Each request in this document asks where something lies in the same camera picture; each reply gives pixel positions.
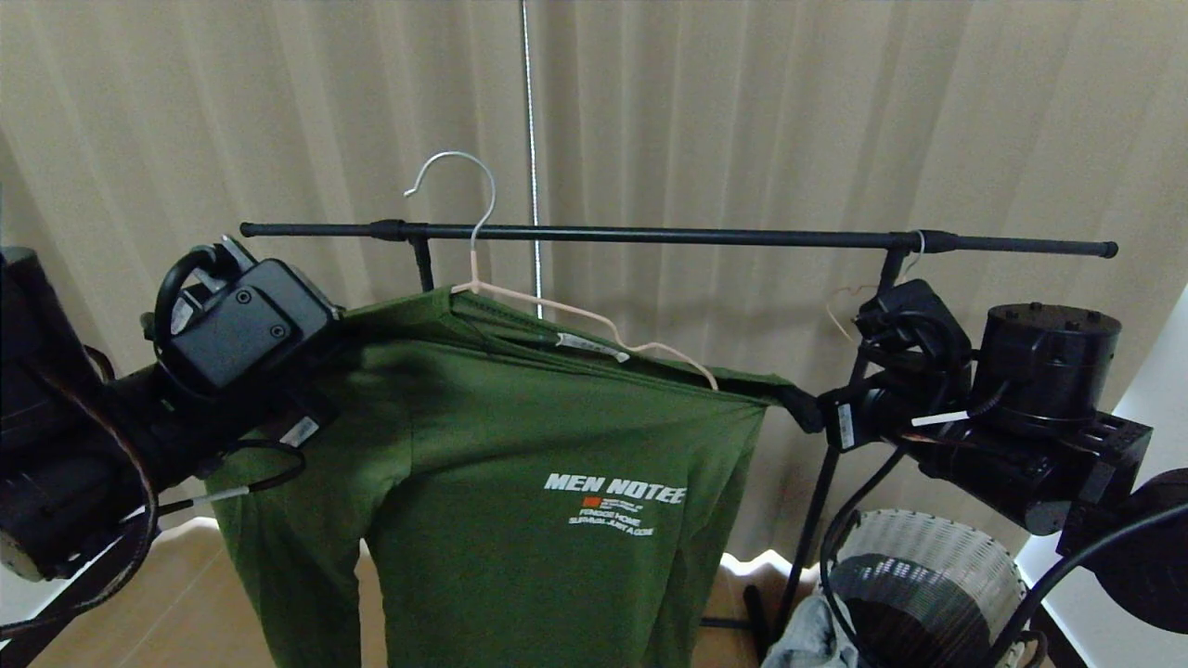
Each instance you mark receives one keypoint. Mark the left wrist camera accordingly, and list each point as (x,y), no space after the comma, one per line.
(241,325)

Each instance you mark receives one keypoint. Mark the pink clothes hanger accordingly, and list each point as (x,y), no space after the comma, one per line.
(835,306)
(575,311)

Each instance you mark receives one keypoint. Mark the white laundry basket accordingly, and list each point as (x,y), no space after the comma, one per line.
(928,547)

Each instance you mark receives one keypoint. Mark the pale grey shorts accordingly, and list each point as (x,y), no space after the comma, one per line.
(798,640)

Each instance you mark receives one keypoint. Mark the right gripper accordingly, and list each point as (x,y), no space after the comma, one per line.
(872,417)

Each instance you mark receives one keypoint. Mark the black clothes rack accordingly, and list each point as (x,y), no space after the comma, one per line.
(696,237)

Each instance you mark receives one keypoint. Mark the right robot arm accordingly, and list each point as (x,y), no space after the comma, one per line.
(1049,371)

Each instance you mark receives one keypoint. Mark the beige curtain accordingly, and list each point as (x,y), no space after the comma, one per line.
(742,111)

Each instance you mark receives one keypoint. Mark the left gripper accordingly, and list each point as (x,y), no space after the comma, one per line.
(186,427)

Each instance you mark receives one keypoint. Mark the green printed t-shirt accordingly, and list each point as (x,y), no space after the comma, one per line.
(510,445)

